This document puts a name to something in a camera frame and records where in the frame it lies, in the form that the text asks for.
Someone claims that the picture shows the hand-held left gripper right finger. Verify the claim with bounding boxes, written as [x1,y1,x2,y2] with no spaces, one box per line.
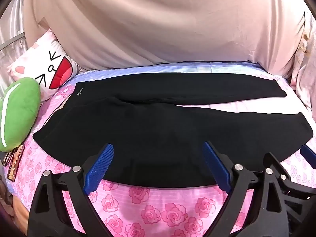
[202,141,290,237]

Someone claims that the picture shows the pale floral curtain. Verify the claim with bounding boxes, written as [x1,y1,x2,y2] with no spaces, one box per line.
[286,10,316,114]

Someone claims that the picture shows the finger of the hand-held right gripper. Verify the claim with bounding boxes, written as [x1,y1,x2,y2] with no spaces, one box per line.
[300,144,316,172]
[263,152,316,204]

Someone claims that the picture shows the green plush pillow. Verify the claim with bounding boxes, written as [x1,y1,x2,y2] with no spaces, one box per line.
[0,77,41,152]

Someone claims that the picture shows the black pants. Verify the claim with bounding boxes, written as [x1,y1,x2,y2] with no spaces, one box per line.
[32,72,314,188]

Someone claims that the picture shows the white cat face pillow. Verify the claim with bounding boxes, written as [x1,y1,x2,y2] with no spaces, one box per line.
[7,30,81,102]

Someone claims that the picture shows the pink sheer curtain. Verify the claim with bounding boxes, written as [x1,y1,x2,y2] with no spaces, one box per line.
[0,0,34,72]

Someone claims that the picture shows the grey metal bar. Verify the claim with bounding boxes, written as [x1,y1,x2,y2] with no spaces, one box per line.
[0,35,26,51]

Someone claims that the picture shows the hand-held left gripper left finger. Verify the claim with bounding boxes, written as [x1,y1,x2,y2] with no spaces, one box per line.
[27,143,115,237]

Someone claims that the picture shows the beige cloth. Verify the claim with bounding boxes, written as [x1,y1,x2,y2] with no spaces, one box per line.
[23,0,309,79]

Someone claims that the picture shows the cartoon printed box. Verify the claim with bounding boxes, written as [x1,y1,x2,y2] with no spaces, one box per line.
[4,144,25,181]

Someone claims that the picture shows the pink floral bedsheet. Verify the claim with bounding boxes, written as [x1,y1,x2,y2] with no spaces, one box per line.
[0,62,316,237]

